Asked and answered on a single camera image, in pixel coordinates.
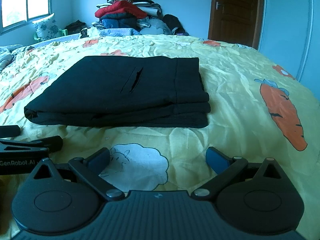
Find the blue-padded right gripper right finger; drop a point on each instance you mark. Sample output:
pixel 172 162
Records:
pixel 227 170

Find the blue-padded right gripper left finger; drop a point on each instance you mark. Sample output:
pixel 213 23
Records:
pixel 88 170

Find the black pants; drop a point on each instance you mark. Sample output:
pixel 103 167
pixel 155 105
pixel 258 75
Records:
pixel 122 91

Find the yellow carrot-print bedsheet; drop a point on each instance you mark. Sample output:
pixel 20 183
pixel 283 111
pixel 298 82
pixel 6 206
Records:
pixel 258 111

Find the grey patterned blanket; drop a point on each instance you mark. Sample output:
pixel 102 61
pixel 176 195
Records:
pixel 6 55

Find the floral pillow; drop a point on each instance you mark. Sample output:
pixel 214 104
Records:
pixel 46 28

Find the green plastic stool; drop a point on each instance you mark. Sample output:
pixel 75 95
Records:
pixel 61 33

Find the blue striped mattress edge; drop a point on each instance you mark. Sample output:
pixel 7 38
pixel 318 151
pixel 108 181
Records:
pixel 91 33

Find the dark bag on floor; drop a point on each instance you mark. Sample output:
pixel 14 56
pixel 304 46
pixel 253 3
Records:
pixel 75 27

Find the white wardrobe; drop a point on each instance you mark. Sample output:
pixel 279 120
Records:
pixel 290 38

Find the brown wooden door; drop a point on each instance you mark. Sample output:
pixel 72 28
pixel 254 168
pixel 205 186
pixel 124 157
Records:
pixel 236 21

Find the window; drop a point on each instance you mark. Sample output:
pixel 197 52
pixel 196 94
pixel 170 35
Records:
pixel 18 13

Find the pile of clothes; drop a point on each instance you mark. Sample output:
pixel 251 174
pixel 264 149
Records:
pixel 134 17

